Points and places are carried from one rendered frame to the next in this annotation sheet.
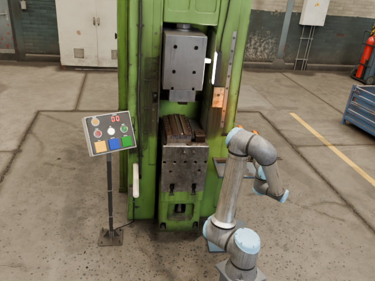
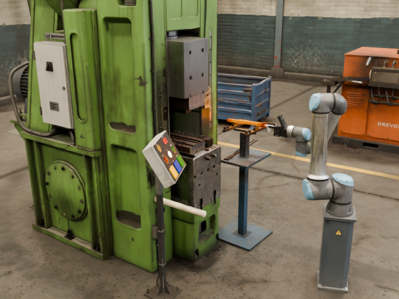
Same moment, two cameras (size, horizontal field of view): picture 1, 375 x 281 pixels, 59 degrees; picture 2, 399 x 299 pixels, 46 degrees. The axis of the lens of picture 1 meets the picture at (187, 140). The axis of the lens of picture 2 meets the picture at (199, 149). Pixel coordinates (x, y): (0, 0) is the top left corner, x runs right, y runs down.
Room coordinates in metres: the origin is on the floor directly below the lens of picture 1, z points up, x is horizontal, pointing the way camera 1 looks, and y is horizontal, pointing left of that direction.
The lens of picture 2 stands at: (-0.02, 2.40, 2.13)
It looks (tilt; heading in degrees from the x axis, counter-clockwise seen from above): 19 degrees down; 316
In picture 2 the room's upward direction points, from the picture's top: straight up
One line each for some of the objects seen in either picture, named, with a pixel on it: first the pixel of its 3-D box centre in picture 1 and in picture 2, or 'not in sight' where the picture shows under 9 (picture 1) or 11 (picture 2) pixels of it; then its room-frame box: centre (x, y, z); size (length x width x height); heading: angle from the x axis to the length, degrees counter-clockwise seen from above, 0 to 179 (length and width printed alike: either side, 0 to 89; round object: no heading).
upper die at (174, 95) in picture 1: (178, 87); (174, 98); (2.63, 0.11, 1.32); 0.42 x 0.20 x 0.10; 10
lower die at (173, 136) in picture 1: (176, 127); (176, 142); (2.63, 0.11, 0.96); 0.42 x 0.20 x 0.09; 10
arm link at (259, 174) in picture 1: (263, 169); (301, 133); (1.88, -0.51, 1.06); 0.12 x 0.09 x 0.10; 7
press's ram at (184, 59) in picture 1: (186, 57); (177, 64); (2.64, 0.06, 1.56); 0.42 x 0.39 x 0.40; 10
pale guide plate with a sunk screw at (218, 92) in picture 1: (217, 97); (206, 97); (2.61, -0.22, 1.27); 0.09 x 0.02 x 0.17; 100
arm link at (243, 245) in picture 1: (244, 246); (340, 187); (1.44, -0.38, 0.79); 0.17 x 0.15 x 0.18; 51
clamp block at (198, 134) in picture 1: (199, 136); (204, 140); (2.51, -0.10, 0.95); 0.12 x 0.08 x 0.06; 10
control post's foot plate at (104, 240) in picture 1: (110, 233); (162, 288); (2.24, 0.61, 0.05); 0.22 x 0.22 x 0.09; 10
